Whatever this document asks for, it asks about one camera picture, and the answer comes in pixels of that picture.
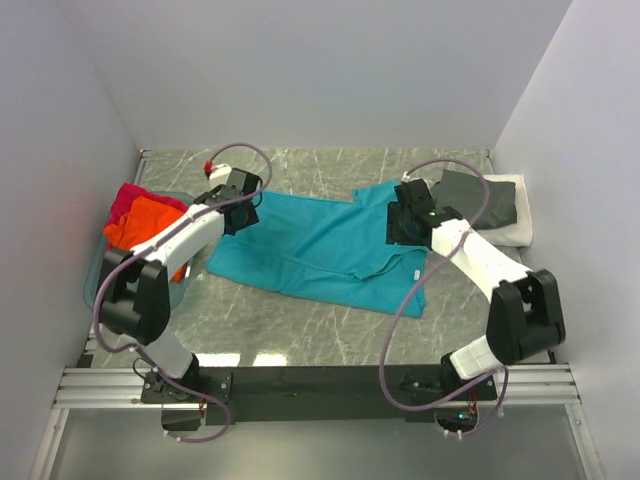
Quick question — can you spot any orange t-shirt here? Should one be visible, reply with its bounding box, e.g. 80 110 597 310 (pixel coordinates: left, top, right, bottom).
103 196 186 251

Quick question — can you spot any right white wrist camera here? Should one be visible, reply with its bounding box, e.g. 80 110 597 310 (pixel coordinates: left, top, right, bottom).
400 171 413 183

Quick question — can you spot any teal t-shirt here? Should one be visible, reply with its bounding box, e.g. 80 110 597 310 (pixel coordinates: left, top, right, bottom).
205 181 427 314

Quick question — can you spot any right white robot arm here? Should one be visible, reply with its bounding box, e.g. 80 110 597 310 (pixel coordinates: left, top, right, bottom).
386 179 566 399

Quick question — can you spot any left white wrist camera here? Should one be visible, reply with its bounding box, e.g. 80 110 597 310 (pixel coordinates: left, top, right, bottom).
204 160 232 188

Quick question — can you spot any translucent blue plastic basin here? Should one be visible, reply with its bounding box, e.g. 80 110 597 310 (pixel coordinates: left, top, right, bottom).
83 191 194 309

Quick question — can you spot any magenta t-shirt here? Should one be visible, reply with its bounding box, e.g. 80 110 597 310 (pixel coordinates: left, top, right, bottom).
105 183 189 226

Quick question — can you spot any folded dark grey t-shirt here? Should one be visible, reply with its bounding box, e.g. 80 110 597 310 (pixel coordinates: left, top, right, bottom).
429 168 518 234

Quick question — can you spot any folded white t-shirt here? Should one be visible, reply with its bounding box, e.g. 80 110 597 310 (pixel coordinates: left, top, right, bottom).
479 174 534 248

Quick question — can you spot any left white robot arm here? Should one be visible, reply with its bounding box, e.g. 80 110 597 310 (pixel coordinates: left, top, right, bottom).
93 165 264 402

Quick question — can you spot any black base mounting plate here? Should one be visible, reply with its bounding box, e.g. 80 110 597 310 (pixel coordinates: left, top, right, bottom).
141 364 498 423

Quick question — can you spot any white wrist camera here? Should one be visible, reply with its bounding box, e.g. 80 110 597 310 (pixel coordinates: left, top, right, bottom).
204 160 232 188
400 171 413 183

